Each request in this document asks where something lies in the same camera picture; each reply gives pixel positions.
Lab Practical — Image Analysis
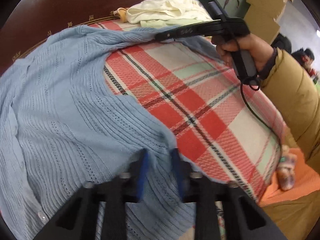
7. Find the light blue knit cardigan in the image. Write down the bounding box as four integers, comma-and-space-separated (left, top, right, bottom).
0, 24, 226, 240

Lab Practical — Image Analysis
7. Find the person's right hand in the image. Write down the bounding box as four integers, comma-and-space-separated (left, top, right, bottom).
212, 34, 277, 74

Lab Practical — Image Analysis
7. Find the mustard yellow jacket sleeve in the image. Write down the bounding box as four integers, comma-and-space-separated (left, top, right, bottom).
260, 48, 319, 173

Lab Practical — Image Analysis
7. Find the background person dark hair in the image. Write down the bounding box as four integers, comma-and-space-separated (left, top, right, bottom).
291, 48, 318, 78

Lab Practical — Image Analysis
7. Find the brown cardboard box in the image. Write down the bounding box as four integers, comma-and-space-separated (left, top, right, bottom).
244, 0, 293, 44

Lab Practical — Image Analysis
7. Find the red plaid bed blanket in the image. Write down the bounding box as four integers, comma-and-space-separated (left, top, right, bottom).
88, 19, 287, 240

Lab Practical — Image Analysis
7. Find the orange cloth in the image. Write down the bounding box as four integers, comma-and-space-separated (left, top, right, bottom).
259, 145, 319, 207

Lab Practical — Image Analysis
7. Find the cream white garment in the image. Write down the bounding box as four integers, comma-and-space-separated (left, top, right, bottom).
113, 0, 212, 28

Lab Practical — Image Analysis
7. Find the dark brown wooden headboard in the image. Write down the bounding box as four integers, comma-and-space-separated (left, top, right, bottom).
1, 0, 143, 73

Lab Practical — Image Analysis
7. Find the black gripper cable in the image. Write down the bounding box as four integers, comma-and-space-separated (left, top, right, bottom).
240, 76, 284, 165

